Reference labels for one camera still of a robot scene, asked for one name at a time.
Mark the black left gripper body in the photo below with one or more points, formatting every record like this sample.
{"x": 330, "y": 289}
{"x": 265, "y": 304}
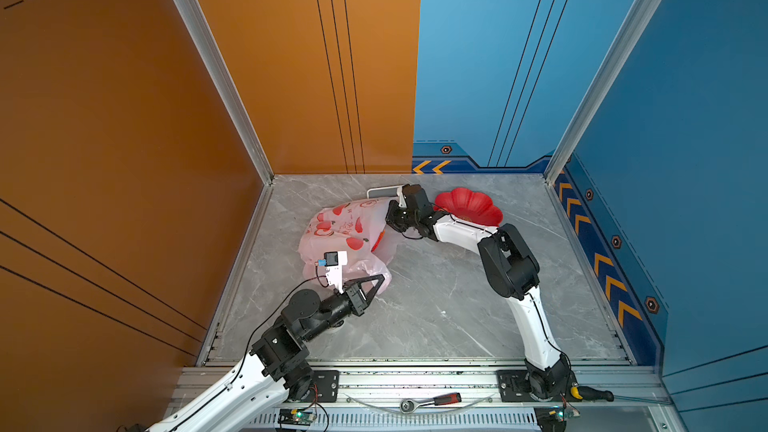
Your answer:
{"x": 335, "y": 310}

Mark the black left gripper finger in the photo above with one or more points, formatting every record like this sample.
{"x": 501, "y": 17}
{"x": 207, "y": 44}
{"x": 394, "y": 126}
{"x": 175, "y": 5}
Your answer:
{"x": 367, "y": 299}
{"x": 370, "y": 284}

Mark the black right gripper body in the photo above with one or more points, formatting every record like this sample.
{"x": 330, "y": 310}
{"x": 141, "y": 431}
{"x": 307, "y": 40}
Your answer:
{"x": 401, "y": 218}

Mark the pink printed plastic bag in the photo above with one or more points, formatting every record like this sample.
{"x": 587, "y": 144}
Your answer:
{"x": 357, "y": 228}

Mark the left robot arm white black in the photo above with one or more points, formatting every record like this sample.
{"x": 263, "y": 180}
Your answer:
{"x": 274, "y": 368}

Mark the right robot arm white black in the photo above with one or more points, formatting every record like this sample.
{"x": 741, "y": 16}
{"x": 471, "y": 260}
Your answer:
{"x": 511, "y": 270}

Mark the white grey tissue box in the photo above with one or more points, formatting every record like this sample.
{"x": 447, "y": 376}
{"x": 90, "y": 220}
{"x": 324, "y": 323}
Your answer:
{"x": 391, "y": 192}

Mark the red flower-shaped plate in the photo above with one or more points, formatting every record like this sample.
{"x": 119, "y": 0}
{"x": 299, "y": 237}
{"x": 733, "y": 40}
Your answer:
{"x": 469, "y": 205}

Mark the left green circuit board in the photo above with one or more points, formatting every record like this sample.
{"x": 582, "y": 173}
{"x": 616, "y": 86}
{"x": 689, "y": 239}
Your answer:
{"x": 296, "y": 419}

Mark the green circuit board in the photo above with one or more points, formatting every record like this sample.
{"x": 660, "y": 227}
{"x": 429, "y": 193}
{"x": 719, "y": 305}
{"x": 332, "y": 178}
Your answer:
{"x": 296, "y": 419}
{"x": 555, "y": 419}

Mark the right green circuit board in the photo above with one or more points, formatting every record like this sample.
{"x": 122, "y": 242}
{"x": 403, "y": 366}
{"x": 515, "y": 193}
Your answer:
{"x": 555, "y": 419}

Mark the yellow black screwdriver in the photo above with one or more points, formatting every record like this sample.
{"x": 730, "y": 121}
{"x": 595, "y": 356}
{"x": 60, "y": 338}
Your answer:
{"x": 585, "y": 393}

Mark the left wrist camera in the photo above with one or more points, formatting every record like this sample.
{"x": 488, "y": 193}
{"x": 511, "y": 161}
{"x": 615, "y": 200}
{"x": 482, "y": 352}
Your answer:
{"x": 330, "y": 269}

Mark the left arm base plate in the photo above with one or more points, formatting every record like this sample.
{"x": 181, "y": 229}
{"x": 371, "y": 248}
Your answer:
{"x": 323, "y": 386}

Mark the red handled ratchet wrench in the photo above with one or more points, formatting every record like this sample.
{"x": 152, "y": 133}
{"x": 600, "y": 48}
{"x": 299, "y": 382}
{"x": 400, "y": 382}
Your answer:
{"x": 410, "y": 405}

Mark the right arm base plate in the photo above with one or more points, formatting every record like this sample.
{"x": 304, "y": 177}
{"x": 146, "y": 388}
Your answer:
{"x": 518, "y": 385}

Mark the aluminium front rail frame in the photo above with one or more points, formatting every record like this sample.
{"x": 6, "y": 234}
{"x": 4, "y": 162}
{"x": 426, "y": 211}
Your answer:
{"x": 370, "y": 394}

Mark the right aluminium corner post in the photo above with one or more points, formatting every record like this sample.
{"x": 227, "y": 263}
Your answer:
{"x": 631, "y": 30}

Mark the aluminium corner post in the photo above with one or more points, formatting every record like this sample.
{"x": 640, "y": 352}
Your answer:
{"x": 631, "y": 30}
{"x": 203, "y": 38}

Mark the left aluminium corner post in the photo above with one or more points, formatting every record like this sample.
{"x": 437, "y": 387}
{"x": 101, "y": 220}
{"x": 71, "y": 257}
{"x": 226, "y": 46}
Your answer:
{"x": 203, "y": 38}

